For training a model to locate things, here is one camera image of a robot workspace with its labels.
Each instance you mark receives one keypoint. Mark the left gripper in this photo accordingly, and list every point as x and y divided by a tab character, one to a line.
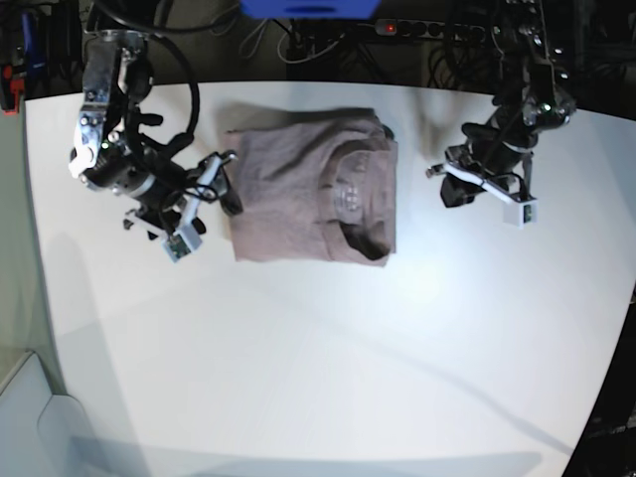
492	147

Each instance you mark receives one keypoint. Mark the blue box at top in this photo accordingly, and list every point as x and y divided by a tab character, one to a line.
310	9

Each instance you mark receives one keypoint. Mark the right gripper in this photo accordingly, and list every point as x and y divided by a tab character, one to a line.
229	199

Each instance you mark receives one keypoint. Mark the black power strip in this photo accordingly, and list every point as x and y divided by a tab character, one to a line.
428	30

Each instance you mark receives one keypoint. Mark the mauve pink t-shirt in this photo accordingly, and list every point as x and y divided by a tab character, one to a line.
314	185

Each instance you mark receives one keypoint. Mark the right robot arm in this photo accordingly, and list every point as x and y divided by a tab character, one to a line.
111	151

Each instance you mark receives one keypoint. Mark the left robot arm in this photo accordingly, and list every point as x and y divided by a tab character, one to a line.
528	89

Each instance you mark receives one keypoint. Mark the red and black clamp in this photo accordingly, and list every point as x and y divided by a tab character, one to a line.
13	85

